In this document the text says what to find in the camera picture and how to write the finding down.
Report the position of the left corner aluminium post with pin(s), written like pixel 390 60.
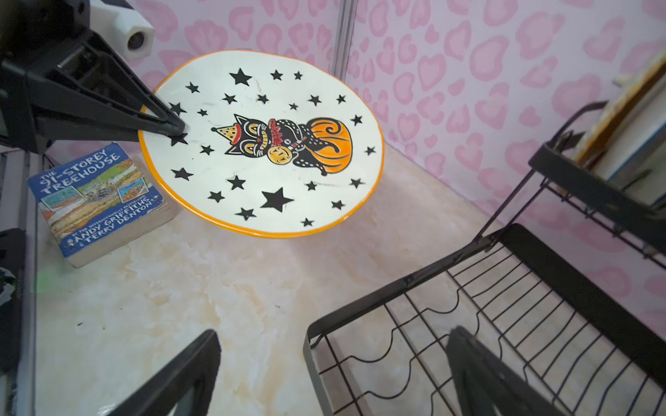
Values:
pixel 343 36

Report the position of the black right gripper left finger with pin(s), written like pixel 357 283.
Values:
pixel 184 386

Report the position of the white plate dark rings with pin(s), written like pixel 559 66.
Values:
pixel 635 145

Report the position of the aluminium front rail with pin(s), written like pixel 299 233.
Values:
pixel 18 283

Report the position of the blue illustrated children's book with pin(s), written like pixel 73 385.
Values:
pixel 97 203

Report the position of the orange woven round plate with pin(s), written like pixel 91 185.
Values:
pixel 617 110

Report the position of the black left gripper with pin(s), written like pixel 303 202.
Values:
pixel 62 81

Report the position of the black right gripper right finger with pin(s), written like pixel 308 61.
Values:
pixel 485 385

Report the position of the white plate black stars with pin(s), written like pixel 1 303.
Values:
pixel 273 146

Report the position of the black wire dish rack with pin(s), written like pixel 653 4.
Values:
pixel 556 323

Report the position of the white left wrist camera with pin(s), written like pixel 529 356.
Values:
pixel 126 31

